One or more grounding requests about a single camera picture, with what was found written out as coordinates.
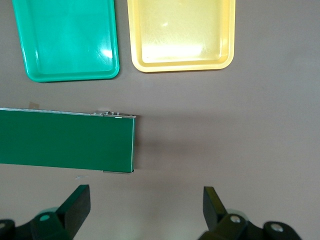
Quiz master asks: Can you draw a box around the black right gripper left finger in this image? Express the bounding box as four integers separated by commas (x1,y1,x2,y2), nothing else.
0,184,91,240

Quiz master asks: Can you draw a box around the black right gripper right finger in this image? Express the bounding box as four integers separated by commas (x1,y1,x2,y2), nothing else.
198,186,303,240

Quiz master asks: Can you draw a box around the green conveyor belt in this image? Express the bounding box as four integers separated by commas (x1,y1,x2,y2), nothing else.
0,107,137,174

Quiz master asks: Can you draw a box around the yellow plastic tray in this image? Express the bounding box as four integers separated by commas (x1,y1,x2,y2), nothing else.
126,0,236,74

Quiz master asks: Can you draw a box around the green plastic tray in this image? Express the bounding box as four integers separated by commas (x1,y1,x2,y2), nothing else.
11,0,120,83

